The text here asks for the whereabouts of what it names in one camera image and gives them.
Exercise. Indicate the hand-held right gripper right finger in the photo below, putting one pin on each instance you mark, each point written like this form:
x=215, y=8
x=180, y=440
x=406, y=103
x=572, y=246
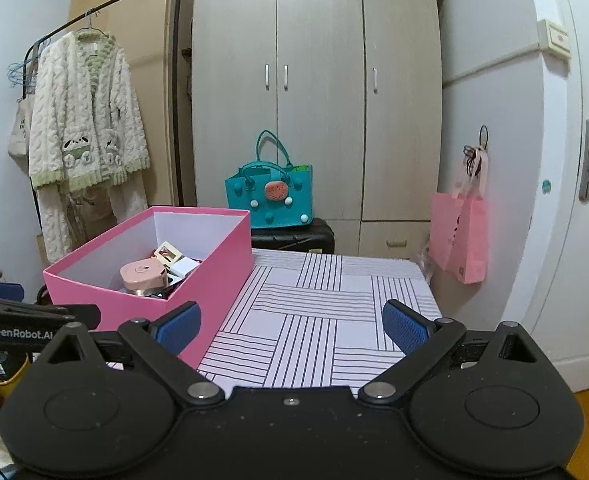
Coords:
x=404, y=327

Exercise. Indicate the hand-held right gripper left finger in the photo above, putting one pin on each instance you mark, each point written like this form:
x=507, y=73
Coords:
x=179, y=327

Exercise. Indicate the pink round device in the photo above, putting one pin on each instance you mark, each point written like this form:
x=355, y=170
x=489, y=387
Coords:
x=142, y=272

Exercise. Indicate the pink cardboard box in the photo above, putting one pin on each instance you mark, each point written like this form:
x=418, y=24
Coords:
x=214, y=270

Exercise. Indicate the yellow container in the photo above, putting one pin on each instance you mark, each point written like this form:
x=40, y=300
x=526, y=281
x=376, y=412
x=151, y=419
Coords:
x=9, y=385

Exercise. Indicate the white striped tablecloth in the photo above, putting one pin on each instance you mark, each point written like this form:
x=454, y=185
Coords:
x=314, y=310

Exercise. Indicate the pink tote bag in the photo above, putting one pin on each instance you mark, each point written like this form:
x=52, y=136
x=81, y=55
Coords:
x=459, y=240

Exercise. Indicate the black suitcase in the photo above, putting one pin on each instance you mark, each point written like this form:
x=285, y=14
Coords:
x=299, y=237

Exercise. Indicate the teal felt handbag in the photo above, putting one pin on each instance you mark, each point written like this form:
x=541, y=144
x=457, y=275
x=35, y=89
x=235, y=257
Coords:
x=244, y=200

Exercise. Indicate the canvas tote bag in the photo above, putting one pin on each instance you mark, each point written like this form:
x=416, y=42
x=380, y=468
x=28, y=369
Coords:
x=19, y=135

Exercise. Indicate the white door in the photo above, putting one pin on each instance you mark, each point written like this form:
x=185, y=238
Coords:
x=574, y=260

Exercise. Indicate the cream green knitted robe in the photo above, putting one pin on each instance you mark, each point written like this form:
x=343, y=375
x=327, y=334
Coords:
x=74, y=110

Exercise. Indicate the tan tall cabinet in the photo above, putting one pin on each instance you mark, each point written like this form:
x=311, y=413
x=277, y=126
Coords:
x=154, y=110

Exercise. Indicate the beige wooden wardrobe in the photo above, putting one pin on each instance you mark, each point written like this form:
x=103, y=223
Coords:
x=324, y=110

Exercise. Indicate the black clothes rack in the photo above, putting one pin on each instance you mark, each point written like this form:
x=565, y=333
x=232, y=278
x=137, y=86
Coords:
x=178, y=85

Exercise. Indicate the white wall charger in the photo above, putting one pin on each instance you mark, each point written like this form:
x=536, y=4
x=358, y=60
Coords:
x=187, y=266

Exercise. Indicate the cream plastic bracket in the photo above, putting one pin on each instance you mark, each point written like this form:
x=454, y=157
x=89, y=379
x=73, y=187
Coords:
x=174, y=258

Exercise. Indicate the cream light switch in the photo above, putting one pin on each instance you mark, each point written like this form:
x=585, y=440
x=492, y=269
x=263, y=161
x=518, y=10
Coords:
x=557, y=37

